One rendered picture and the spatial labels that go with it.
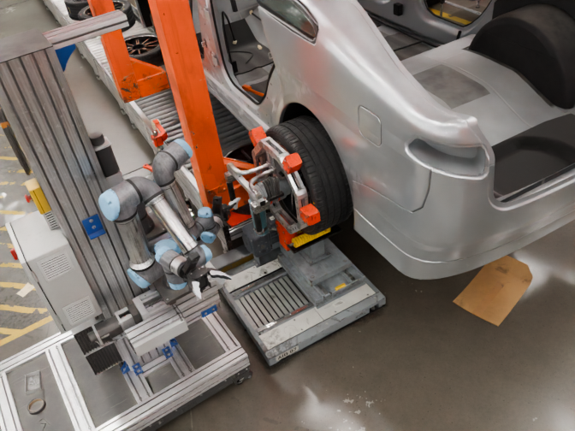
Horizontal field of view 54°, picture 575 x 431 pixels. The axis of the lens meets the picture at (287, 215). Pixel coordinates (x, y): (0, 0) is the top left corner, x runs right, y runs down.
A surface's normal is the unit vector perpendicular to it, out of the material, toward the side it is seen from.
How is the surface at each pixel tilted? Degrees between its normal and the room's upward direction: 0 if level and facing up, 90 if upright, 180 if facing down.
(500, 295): 1
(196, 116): 90
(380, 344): 0
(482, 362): 0
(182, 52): 90
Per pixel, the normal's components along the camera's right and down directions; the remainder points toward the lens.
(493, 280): -0.13, -0.74
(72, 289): 0.55, 0.49
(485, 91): 0.07, -0.52
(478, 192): 0.11, 0.61
